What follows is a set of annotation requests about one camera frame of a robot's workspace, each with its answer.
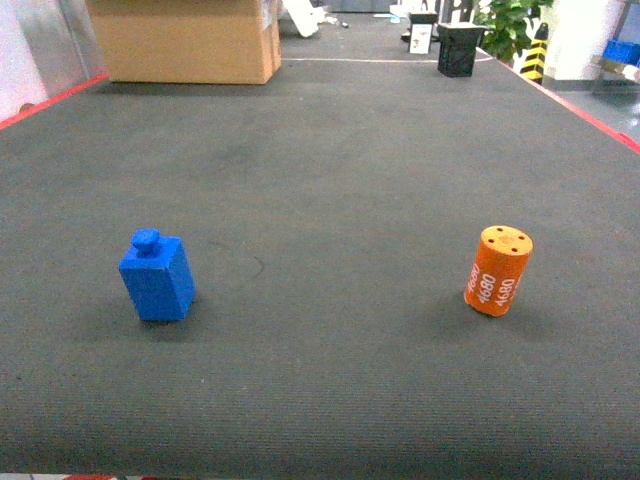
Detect blue block part with knob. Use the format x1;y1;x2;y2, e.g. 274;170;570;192
118;228;195;322

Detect orange cylindrical cap 4680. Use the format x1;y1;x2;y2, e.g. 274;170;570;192
463;225;533;317

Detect large cardboard box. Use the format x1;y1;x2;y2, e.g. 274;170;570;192
86;0;281;85

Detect white sign card holder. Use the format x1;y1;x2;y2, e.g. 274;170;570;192
408;12;438;55

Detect black plastic block stand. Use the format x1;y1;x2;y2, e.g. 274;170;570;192
437;22;487;78

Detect green potted plant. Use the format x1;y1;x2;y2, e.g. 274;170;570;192
473;0;554;63

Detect blue bins on wall shelf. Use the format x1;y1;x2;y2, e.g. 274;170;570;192
602;39;640;66

